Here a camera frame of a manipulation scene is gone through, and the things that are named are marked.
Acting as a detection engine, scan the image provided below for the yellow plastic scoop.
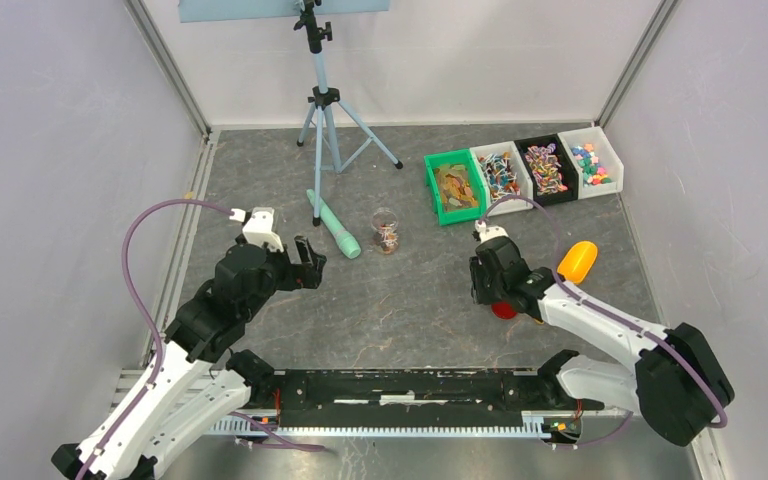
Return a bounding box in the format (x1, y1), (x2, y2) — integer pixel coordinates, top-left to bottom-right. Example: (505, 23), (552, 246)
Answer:
(557, 241), (599, 285)

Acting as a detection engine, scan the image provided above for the mint green tube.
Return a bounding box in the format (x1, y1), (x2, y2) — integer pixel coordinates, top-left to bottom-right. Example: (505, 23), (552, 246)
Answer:
(319, 199), (362, 259)

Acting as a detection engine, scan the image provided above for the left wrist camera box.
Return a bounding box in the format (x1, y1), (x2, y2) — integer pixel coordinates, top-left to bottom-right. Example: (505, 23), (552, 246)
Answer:
(229, 207), (285, 252)

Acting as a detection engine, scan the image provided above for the red jar lid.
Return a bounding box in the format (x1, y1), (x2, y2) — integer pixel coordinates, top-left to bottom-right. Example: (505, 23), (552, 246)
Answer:
(491, 302), (518, 320)

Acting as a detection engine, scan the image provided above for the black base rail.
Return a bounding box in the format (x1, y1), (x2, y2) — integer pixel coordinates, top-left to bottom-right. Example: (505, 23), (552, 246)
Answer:
(239, 368), (605, 439)

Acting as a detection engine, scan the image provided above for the light blue tripod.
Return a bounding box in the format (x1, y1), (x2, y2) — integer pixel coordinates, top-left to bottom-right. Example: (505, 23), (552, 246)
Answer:
(293, 0), (404, 227)

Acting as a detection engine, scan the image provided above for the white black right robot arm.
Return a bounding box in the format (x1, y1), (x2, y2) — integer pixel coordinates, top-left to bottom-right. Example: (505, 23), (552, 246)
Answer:
(469, 233), (735, 446)

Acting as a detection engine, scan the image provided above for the white bin with lollipops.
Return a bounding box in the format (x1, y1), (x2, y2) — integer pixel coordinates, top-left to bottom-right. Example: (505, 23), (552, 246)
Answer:
(469, 141), (533, 212)

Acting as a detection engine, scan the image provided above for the light blue board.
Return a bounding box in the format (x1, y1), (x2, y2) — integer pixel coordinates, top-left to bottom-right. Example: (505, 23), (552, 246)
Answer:
(178, 0), (392, 24)

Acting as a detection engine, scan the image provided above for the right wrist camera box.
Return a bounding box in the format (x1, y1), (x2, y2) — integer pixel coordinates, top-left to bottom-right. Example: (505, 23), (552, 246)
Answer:
(473, 220), (508, 244)

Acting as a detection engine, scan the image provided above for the black bin with swirl candies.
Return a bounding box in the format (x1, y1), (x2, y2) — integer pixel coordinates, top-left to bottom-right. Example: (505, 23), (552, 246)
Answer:
(514, 134), (579, 206)

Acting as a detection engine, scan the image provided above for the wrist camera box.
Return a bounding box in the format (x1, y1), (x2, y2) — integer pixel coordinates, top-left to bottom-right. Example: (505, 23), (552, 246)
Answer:
(473, 220), (508, 244)
(229, 207), (285, 252)

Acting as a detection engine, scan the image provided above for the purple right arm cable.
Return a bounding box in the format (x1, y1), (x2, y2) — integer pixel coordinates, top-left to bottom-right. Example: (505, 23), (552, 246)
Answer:
(476, 194), (730, 450)

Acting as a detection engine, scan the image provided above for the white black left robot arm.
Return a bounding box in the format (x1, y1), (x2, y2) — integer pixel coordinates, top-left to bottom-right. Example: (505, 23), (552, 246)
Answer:
(52, 236), (327, 479)

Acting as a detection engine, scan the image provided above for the clear plastic jar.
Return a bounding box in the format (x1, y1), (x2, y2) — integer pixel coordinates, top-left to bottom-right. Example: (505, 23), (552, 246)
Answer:
(371, 207), (398, 254)

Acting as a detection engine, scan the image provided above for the green plastic candy bin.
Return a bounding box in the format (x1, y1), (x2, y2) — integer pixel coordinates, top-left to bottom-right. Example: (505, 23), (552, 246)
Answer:
(424, 149), (487, 226)

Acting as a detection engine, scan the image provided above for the white bin with colourful candies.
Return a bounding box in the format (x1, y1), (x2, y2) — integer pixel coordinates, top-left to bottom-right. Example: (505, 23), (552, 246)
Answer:
(558, 127), (624, 199)

